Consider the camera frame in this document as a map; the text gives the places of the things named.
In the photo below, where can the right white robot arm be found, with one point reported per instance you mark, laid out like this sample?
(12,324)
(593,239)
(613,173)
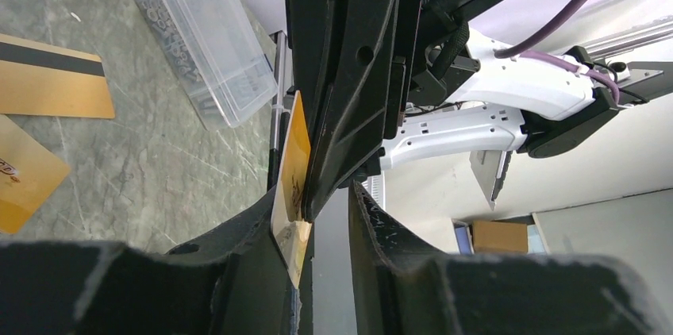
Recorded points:
(468,93)

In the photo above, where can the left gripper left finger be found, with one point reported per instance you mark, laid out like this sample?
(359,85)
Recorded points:
(230,280)

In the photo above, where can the clear plastic screw box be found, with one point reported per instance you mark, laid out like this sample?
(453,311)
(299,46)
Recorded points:
(216,55)

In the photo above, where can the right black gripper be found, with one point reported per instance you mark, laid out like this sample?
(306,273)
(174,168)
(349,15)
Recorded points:
(352,64)

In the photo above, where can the aluminium frame rail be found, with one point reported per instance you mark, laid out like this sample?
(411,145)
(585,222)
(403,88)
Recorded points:
(636,37)

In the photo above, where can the cardboard box in background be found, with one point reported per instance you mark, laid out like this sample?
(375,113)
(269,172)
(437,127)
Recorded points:
(496,236)

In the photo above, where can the orange credit card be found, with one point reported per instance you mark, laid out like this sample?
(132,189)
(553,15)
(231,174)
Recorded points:
(289,228)
(29,175)

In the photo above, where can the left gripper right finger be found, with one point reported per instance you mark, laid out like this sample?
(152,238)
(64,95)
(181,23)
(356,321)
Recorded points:
(404,285)

